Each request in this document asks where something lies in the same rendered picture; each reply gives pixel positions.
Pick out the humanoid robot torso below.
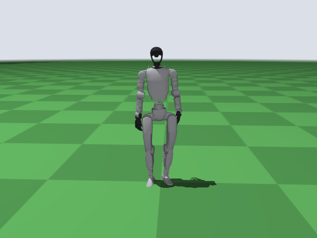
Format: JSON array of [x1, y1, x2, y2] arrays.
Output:
[[146, 65, 169, 121]]

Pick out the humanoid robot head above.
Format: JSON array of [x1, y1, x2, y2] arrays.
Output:
[[150, 47, 163, 69]]

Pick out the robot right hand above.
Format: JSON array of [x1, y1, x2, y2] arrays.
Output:
[[135, 113, 143, 131]]

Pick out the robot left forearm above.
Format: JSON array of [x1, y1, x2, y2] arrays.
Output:
[[173, 96, 182, 114]]

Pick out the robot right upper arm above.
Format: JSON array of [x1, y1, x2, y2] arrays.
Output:
[[137, 70, 147, 99]]

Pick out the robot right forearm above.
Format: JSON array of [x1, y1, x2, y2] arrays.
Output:
[[135, 92, 143, 117]]

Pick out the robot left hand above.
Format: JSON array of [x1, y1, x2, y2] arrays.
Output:
[[176, 111, 182, 123]]

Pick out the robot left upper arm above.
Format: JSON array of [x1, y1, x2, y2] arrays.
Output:
[[168, 69, 180, 97]]

